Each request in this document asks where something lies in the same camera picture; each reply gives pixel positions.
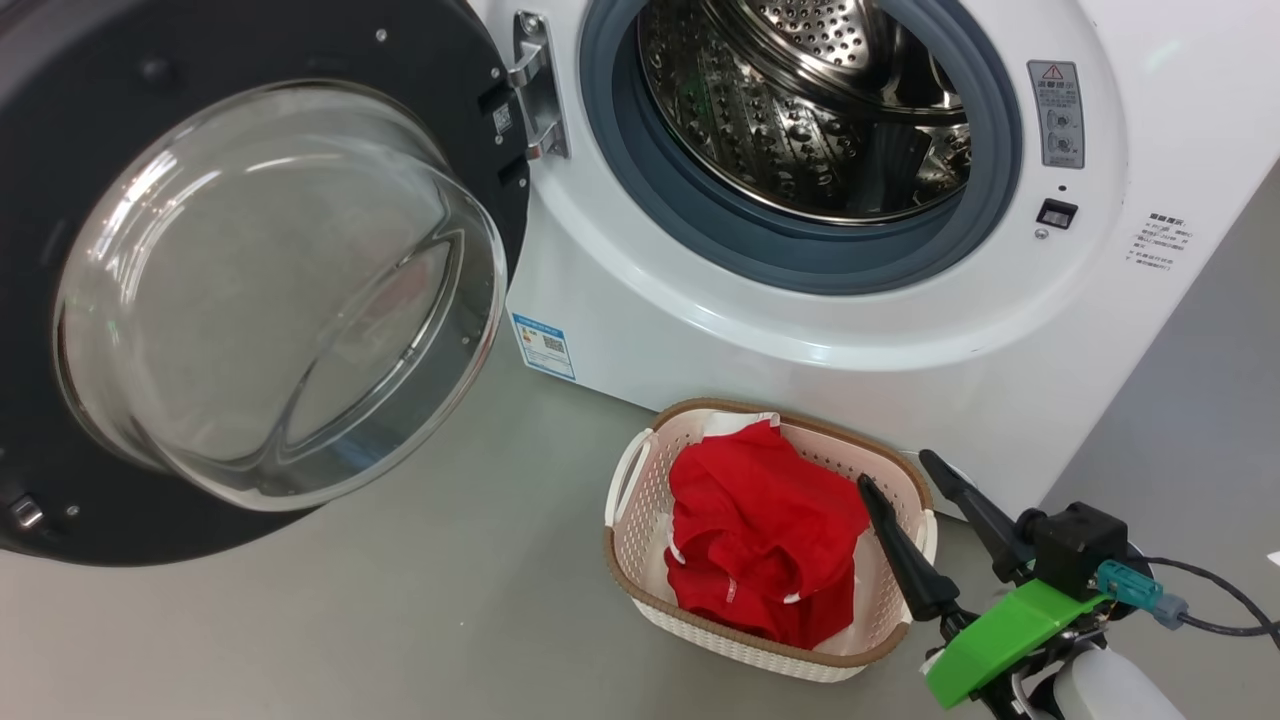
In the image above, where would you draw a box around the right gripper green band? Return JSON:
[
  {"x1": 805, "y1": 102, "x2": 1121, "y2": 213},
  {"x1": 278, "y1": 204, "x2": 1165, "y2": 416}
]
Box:
[{"x1": 857, "y1": 449, "x2": 1113, "y2": 720}]

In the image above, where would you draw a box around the teal connector of right camera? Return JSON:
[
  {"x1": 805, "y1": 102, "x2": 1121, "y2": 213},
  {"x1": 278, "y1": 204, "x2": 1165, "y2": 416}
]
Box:
[{"x1": 1097, "y1": 560, "x2": 1191, "y2": 629}]

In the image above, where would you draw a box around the blue energy label sticker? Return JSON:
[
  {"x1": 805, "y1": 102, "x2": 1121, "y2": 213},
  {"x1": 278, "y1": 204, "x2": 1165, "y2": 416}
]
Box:
[{"x1": 512, "y1": 313, "x2": 578, "y2": 382}]

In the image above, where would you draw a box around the steel washing drum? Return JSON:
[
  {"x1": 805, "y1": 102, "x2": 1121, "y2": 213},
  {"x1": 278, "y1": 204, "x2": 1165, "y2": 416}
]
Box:
[{"x1": 638, "y1": 0, "x2": 973, "y2": 223}]

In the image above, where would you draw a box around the white front-load washing machine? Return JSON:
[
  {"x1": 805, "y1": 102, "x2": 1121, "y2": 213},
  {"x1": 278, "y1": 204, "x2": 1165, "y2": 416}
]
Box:
[{"x1": 470, "y1": 0, "x2": 1280, "y2": 521}]

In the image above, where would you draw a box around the metal door hinge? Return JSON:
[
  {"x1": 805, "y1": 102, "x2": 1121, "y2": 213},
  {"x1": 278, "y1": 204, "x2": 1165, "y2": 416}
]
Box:
[{"x1": 507, "y1": 10, "x2": 571, "y2": 161}]

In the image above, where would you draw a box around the black washing machine door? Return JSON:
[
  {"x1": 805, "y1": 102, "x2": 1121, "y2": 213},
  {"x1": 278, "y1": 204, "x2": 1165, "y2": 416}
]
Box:
[{"x1": 0, "y1": 0, "x2": 531, "y2": 567}]

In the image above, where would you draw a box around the black right camera cable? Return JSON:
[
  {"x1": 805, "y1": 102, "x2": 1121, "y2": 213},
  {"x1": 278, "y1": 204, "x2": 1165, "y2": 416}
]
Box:
[{"x1": 1140, "y1": 555, "x2": 1280, "y2": 643}]

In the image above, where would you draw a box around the grey warning sticker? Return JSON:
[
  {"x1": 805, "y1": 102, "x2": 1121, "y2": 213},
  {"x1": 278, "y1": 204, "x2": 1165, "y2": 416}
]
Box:
[{"x1": 1028, "y1": 60, "x2": 1086, "y2": 169}]

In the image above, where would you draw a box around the grey rubber door seal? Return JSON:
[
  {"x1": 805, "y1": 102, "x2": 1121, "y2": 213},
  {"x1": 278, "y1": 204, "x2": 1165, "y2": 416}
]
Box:
[{"x1": 580, "y1": 0, "x2": 1026, "y2": 296}]

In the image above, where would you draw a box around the cream perforated laundry basket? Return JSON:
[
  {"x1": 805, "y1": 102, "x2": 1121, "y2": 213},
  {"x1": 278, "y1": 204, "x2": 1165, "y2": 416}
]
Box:
[{"x1": 603, "y1": 398, "x2": 938, "y2": 683}]

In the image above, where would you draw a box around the instruction text label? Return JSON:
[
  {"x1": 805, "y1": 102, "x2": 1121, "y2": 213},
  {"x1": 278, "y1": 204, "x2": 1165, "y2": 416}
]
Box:
[{"x1": 1128, "y1": 210, "x2": 1196, "y2": 271}]

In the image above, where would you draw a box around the red garment with white trim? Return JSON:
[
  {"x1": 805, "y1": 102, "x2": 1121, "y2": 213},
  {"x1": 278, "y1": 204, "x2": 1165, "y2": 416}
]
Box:
[{"x1": 658, "y1": 410, "x2": 874, "y2": 656}]

